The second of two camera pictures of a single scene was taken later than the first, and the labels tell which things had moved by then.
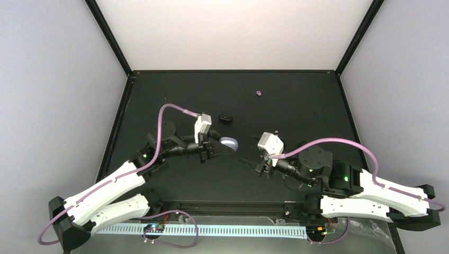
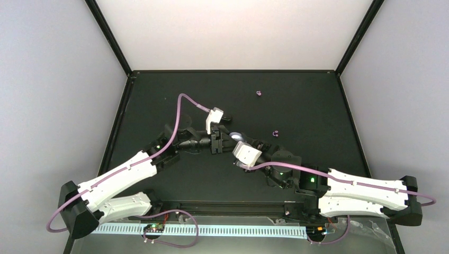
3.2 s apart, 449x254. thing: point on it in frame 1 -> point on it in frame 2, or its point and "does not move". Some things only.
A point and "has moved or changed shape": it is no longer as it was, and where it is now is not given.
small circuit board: (154, 228) does not move
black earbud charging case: (225, 118) does not move
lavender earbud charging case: (230, 142) has moved or changed shape
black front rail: (233, 208) does not move
